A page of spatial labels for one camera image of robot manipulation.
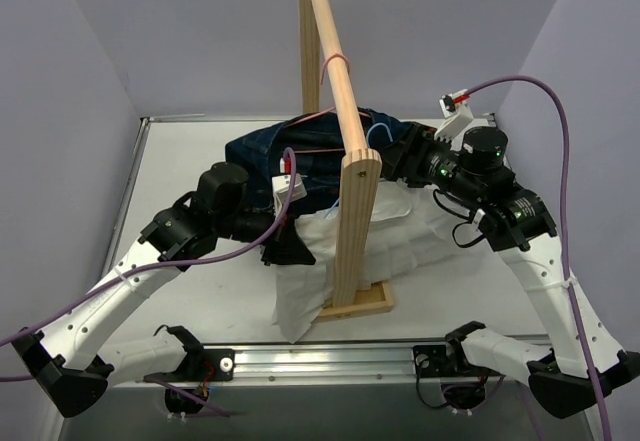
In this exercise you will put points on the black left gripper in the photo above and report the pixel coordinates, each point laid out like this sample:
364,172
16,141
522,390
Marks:
279,241

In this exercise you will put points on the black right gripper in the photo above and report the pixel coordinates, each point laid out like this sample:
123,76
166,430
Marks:
405,151

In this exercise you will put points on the white pleated skirt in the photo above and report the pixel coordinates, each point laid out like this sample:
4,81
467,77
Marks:
407,231

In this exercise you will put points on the dark blue denim skirt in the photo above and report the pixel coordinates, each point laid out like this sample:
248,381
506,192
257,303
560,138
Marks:
318,145

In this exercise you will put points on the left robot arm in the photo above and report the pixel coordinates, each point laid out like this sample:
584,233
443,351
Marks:
70,355

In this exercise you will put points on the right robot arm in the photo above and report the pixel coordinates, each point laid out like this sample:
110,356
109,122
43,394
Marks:
583,359

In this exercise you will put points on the wooden clothes rack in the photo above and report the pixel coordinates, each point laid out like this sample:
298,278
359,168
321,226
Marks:
322,57

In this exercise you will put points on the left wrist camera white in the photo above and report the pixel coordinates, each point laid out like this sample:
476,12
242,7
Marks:
282,183

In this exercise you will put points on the aluminium mounting rail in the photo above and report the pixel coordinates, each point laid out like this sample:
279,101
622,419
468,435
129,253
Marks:
321,364

